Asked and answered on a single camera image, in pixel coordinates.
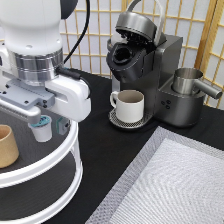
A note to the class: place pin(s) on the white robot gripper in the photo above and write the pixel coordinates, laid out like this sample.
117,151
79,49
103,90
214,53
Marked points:
29,83

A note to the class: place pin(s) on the white coffee pod blue lid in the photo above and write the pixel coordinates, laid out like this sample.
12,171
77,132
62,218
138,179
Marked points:
42,130

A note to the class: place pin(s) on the grey pod coffee machine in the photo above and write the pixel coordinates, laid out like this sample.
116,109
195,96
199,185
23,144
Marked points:
141,57

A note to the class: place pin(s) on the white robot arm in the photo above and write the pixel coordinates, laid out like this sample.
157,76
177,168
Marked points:
31,27

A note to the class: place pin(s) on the tan wooden cup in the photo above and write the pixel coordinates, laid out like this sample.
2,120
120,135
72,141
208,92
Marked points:
9,152

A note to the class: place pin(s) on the white two-tier round shelf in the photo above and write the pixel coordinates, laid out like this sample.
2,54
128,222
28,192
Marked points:
44,178

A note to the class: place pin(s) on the white ceramic mug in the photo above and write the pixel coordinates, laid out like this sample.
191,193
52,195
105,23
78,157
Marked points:
128,105

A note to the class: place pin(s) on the grey woven placemat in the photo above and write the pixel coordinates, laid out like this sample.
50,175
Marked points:
172,180

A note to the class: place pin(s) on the steel milk frother cup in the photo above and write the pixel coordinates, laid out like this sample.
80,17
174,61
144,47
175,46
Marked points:
188,81

